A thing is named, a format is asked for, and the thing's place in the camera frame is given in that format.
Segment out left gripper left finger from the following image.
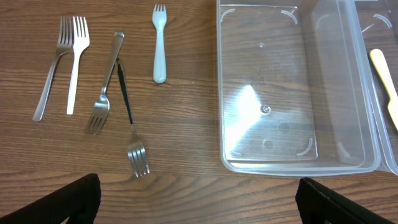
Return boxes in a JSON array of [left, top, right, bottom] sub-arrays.
[[1, 173, 101, 223]]

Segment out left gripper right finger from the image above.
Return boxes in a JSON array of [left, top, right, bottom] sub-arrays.
[[295, 177, 392, 224]]

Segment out yellow plastic knife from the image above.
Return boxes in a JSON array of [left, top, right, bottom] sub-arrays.
[[369, 49, 397, 129]]

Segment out pale blue plastic fork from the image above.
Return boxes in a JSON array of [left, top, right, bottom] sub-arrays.
[[152, 4, 167, 84]]

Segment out left clear plastic container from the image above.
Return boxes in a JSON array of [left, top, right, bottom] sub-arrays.
[[216, 0, 381, 177]]

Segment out clear plastic container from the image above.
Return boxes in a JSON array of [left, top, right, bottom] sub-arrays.
[[355, 0, 397, 175], [216, 0, 381, 177]]

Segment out right clear plastic container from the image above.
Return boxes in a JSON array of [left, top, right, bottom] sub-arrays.
[[355, 0, 397, 175]]

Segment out silver metal fork upside down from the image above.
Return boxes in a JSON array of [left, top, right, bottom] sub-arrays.
[[85, 31, 124, 134]]

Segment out white plastic fork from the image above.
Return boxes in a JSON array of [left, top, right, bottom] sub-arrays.
[[67, 16, 90, 115]]

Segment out silver metal fork far left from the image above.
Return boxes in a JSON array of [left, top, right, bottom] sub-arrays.
[[32, 16, 73, 121]]

